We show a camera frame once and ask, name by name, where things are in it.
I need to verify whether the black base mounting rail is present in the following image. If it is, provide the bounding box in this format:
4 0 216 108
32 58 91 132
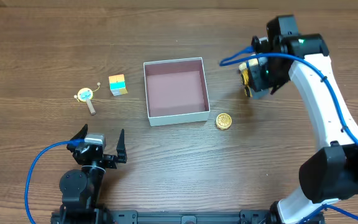
50 210 325 224

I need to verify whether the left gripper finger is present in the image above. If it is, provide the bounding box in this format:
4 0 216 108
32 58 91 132
116 129 127 164
67 124 88 152

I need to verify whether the blue cable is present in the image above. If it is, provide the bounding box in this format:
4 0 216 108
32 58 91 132
24 139 85 224
219 45 358 224

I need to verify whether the white square box pink interior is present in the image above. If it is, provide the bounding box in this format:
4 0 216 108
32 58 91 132
144 57 211 126

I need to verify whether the round yellow gear toy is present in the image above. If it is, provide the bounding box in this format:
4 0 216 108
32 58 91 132
216 113 232 130

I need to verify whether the pastel colour puzzle cube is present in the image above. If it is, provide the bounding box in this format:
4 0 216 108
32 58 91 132
109 74 128 96

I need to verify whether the grey yellow toy truck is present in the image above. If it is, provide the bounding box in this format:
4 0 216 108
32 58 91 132
240 66 269 99

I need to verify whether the left blue cable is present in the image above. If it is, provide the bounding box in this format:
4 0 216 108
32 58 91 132
24 139 85 224

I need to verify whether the small wooden rattle drum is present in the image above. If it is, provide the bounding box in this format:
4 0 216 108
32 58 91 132
73 82 101 116

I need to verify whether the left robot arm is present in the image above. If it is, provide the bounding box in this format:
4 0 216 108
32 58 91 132
50 124 127 224

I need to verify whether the white plush duck toy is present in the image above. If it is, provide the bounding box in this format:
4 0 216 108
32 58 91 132
239 57 268 73

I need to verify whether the right blue cable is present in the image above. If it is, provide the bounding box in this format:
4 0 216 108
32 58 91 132
219 45 358 224

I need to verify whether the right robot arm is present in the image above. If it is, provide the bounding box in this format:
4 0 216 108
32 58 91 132
243 15 358 223

